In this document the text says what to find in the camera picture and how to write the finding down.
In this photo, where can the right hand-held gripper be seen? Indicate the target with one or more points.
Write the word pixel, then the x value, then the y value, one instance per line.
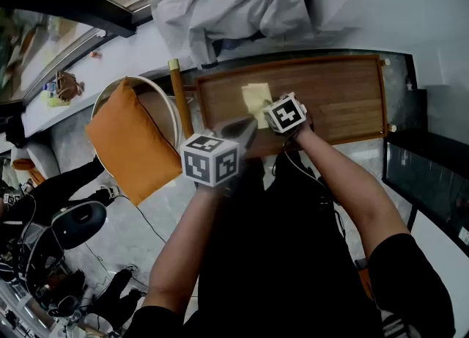
pixel 286 113

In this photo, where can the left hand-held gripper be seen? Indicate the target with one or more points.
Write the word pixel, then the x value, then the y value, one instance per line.
pixel 210 160

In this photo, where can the small pink bottle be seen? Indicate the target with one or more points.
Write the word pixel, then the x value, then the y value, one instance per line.
pixel 96 54

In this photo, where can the blue fabric bundle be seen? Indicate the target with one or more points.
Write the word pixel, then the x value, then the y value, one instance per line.
pixel 229 43

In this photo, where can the person's left forearm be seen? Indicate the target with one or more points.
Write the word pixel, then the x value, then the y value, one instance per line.
pixel 183 248

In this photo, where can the person's right forearm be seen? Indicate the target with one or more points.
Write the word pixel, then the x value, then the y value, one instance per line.
pixel 351 197

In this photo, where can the large orange cushion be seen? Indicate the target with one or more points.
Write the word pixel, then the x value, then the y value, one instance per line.
pixel 132 146

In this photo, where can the black window frame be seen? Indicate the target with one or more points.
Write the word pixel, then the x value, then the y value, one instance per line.
pixel 91 10

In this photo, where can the grey fabric sheet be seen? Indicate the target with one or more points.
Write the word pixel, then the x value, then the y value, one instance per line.
pixel 227 3

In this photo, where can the white armchair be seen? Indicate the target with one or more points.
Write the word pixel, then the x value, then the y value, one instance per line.
pixel 40 157

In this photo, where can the yellow-green bag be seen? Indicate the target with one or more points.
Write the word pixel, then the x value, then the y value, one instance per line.
pixel 55 101

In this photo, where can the black round chair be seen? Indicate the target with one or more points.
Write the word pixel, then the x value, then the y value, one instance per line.
pixel 78 224

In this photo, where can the white round chair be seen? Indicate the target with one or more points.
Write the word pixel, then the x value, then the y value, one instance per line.
pixel 165 109

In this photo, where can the yellow cloth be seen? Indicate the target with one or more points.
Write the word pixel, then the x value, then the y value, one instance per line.
pixel 256 98

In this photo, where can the brown bag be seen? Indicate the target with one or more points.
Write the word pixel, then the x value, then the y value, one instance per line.
pixel 67 85

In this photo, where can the person's black shirt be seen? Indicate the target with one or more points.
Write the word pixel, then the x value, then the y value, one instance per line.
pixel 278 263

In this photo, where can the wooden serving cart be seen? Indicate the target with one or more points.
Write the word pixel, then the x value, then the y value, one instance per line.
pixel 329 98

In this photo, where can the clear plastic bottle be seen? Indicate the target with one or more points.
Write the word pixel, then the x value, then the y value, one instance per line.
pixel 49 86

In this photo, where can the black glass-door fridge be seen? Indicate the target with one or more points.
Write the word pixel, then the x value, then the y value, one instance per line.
pixel 428 182

